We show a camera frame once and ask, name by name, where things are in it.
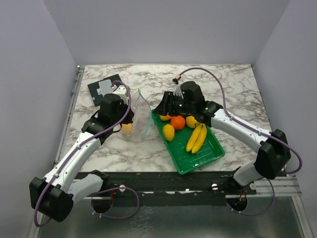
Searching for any black network box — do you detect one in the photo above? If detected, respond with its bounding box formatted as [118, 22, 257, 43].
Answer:
[88, 74, 121, 107]

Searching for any yellow lemon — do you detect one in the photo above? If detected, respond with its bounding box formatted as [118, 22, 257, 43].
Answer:
[162, 124, 175, 142]

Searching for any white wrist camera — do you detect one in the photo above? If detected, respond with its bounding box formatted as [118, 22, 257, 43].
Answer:
[173, 84, 183, 98]
[113, 85, 128, 101]

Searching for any white grey small router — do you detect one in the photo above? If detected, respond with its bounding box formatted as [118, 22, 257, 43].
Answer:
[99, 79, 113, 96]

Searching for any orange peach with leaf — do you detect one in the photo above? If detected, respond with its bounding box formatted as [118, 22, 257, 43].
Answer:
[122, 123, 133, 133]

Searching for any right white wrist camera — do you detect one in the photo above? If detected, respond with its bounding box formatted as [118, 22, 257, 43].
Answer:
[173, 84, 183, 98]

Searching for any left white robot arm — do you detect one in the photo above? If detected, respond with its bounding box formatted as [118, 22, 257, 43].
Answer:
[29, 93, 134, 227]

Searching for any yellow orange mango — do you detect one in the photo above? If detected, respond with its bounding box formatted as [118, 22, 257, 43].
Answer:
[159, 115, 172, 121]

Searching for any orange fruit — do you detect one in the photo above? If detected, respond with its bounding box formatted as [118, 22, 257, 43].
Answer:
[170, 116, 186, 130]

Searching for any yellow banana bunch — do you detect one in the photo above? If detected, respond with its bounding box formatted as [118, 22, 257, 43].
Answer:
[186, 124, 207, 154]

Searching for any clear zip top bag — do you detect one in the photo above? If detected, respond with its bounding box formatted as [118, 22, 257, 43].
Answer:
[121, 88, 152, 142]

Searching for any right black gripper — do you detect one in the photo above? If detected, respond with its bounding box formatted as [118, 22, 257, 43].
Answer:
[153, 91, 195, 117]

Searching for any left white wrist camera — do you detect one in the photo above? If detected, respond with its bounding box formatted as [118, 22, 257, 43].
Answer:
[113, 85, 128, 101]

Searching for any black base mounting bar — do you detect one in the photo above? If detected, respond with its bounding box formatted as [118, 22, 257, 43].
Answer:
[92, 170, 256, 207]

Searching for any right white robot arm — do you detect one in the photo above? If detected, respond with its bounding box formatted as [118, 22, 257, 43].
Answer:
[153, 81, 291, 194]

